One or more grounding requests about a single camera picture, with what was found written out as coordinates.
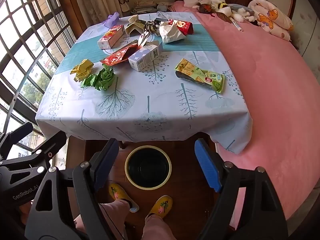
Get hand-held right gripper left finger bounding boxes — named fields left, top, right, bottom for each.
left=25, top=138, right=123, bottom=240

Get white and blue carton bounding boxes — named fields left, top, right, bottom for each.
left=128, top=41, right=163, bottom=72

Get crumpled green paper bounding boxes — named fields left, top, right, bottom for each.
left=80, top=64, right=117, bottom=92

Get small beige box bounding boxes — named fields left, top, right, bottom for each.
left=125, top=15, right=147, bottom=36

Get crumpled yellow paper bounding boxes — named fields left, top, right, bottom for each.
left=70, top=59, right=94, bottom=82

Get pink bed blanket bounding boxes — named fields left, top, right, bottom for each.
left=172, top=0, right=320, bottom=230

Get red snack wrapper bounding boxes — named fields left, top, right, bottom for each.
left=100, top=40, right=138, bottom=67

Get grid-framed window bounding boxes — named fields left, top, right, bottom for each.
left=0, top=0, right=78, bottom=160

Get brown bird plush toy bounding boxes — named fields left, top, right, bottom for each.
left=199, top=3, right=218, bottom=14

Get white box on nightstand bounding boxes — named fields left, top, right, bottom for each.
left=157, top=2, right=174, bottom=12

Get green cracker packet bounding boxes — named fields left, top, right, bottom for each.
left=174, top=58, right=225, bottom=94

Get clear plastic wrapper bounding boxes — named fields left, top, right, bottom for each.
left=137, top=31, right=153, bottom=48

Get white marker pen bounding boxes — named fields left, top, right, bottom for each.
left=229, top=21, right=243, bottom=32

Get red gift packet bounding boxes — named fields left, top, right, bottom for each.
left=169, top=19, right=195, bottom=35

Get person's left leg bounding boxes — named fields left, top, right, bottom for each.
left=99, top=199, right=130, bottom=240

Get purple plastic bag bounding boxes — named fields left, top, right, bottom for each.
left=104, top=12, right=120, bottom=28

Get stack of books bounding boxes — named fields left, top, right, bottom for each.
left=130, top=1, right=160, bottom=14

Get tree-print blue tablecloth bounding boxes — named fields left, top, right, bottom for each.
left=35, top=11, right=253, bottom=155

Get crumpled white paper bag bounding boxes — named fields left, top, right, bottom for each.
left=159, top=21, right=187, bottom=44

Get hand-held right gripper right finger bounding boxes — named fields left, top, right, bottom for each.
left=194, top=138, right=289, bottom=240

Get crumpled black and silver wrapper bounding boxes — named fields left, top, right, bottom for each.
left=144, top=20, right=160, bottom=35

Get round cream-rimmed trash bin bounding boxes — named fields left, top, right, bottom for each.
left=124, top=145, right=173, bottom=190

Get person's right leg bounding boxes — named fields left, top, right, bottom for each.
left=144, top=214, right=177, bottom=240

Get yellow slipper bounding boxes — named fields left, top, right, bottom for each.
left=145, top=195, right=173, bottom=219
left=108, top=183, right=140, bottom=213

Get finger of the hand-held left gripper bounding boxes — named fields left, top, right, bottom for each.
left=0, top=130, right=67, bottom=170
left=0, top=123, right=33, bottom=155

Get person's leg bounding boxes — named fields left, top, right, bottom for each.
left=99, top=199, right=130, bottom=240
left=144, top=214, right=177, bottom=240

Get red and white drink carton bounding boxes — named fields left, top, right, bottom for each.
left=97, top=25, right=125, bottom=50

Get brown plush leaf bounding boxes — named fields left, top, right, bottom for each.
left=219, top=12, right=234, bottom=24

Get beige floral curtain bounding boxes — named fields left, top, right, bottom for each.
left=82, top=0, right=130, bottom=28

